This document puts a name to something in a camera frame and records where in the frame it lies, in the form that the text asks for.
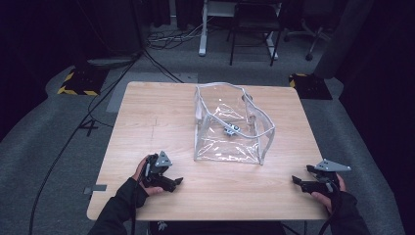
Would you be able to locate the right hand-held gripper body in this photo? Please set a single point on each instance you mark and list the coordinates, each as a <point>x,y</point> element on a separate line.
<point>326,174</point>

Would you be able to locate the grey flat stand base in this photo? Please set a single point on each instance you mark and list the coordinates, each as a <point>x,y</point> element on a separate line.
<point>111,62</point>

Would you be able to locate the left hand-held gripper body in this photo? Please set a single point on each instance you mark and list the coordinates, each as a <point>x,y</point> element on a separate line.
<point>160,164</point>

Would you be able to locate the grey tape strip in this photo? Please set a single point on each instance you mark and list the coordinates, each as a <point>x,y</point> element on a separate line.
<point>98,188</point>

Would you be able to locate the clear plastic bag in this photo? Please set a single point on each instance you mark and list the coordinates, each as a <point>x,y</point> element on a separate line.
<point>233,130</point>

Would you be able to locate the dark round table grommet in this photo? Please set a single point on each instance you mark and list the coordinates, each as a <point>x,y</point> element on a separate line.
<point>247,97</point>

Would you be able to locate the grey office chair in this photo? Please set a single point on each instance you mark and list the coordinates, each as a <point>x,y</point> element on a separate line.
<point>313,44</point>

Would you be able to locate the small white grey toy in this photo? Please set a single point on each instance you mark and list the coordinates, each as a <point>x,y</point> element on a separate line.
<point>231,129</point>

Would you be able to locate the white desk frame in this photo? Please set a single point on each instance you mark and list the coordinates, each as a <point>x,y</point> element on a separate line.
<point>203,39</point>

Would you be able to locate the grey curtain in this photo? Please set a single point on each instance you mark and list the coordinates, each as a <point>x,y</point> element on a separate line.
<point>342,39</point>

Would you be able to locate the black metal chair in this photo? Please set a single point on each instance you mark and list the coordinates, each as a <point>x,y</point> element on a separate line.
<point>254,24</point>

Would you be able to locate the person's right hand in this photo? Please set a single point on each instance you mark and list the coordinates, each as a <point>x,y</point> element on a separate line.
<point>323,199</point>

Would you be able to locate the person's left hand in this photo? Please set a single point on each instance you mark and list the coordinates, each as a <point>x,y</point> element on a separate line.
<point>140,169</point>

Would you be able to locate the black tape cross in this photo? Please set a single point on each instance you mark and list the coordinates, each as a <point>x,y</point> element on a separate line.
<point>90,127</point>

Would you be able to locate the black yellow striped stand base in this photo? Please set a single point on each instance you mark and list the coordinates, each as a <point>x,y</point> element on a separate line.
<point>83,81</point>
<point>310,86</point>

